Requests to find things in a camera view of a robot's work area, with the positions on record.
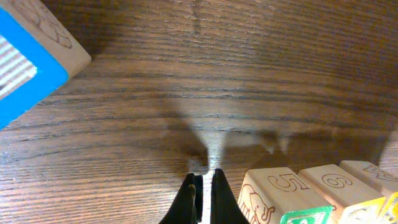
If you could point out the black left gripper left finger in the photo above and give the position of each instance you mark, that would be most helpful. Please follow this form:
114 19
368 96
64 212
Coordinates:
187 206

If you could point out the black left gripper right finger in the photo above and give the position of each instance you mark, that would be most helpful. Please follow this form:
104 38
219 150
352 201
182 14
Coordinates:
224 207

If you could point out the green R letter block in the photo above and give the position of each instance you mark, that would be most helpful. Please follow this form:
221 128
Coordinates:
280 196

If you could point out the yellow S letter block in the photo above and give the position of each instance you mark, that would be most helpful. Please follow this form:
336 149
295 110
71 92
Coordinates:
352 200

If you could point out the blue P letter block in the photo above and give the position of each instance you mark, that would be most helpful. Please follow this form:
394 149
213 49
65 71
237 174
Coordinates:
38 56

